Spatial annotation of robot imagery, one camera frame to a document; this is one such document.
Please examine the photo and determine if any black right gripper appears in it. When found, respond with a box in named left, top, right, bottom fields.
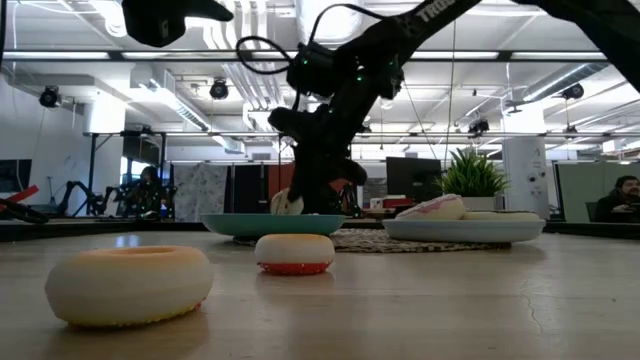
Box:
left=267, top=106, right=369, bottom=215

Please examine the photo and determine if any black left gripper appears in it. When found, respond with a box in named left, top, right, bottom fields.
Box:
left=121, top=0, right=235, bottom=49

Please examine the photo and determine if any pale iced toy donut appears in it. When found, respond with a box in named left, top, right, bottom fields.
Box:
left=269, top=187, right=305, bottom=216

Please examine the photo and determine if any pink iced toy donut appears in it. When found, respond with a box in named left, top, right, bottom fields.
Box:
left=394, top=193, right=467, bottom=222

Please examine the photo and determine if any yellow iced toy donut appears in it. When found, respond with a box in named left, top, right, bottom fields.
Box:
left=43, top=244, right=215, bottom=329

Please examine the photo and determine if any red partition panel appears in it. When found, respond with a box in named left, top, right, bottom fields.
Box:
left=267, top=163, right=297, bottom=201

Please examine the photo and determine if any teal plate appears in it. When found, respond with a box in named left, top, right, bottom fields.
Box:
left=199, top=213, right=348, bottom=239

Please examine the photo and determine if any orange red iced toy donut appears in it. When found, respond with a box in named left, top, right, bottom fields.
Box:
left=253, top=233, right=337, bottom=276

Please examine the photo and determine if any round woven straw placemat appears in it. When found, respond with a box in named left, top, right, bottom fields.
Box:
left=232, top=228, right=511, bottom=254

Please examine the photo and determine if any black computer monitor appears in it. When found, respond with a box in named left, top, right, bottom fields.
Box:
left=385, top=156, right=443, bottom=204

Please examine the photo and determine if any grey patterned curtain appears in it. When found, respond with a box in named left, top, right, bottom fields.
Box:
left=172, top=163, right=229, bottom=223

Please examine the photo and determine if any light blue plate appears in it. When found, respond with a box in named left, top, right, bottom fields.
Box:
left=382, top=218, right=547, bottom=245

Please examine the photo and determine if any green plant in white pot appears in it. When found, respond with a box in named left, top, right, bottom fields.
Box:
left=435, top=147, right=511, bottom=212

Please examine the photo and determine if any person among robot arms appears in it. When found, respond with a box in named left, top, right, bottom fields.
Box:
left=127, top=165, right=170, bottom=220

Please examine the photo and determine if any white pillar with sensors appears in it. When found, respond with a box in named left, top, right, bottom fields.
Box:
left=502, top=107, right=551, bottom=220

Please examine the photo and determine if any grey green curtain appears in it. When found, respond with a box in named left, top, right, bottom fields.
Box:
left=553, top=162, right=640, bottom=224

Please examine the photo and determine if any red and black clamp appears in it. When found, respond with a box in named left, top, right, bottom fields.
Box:
left=0, top=184, right=51, bottom=225

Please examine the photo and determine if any seated person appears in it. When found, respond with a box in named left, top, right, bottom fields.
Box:
left=593, top=174, right=640, bottom=224

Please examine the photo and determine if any black camera cable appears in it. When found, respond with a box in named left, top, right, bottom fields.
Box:
left=234, top=3, right=389, bottom=76

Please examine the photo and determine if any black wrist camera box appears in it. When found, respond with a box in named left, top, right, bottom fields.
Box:
left=286, top=42, right=337, bottom=99

